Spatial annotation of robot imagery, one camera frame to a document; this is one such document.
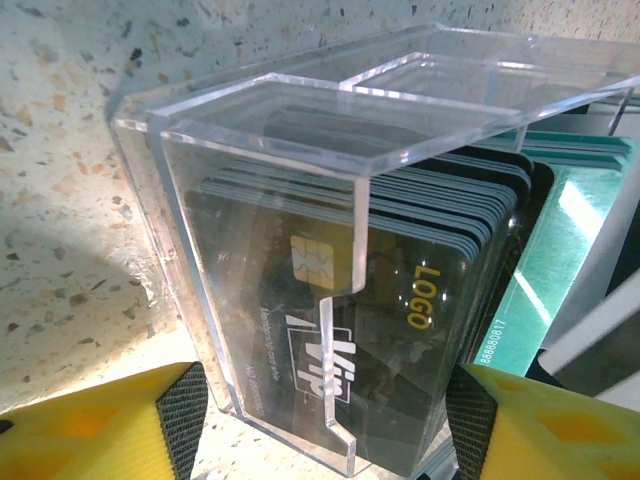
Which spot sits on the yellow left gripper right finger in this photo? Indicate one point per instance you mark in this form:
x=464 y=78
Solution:
x=550 y=440

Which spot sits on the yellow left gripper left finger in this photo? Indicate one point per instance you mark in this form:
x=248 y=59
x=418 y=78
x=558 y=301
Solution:
x=75 y=440

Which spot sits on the green chip card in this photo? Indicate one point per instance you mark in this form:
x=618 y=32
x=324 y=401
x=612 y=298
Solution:
x=540 y=280

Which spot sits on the clear acrylic card box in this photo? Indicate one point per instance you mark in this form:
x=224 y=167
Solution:
x=300 y=115

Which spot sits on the black VIP card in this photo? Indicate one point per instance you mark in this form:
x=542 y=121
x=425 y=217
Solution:
x=400 y=350

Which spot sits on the stack of black cards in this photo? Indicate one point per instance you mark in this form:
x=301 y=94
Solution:
x=450 y=200

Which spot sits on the stack of green cards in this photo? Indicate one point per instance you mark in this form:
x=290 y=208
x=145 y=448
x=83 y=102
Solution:
x=575 y=147

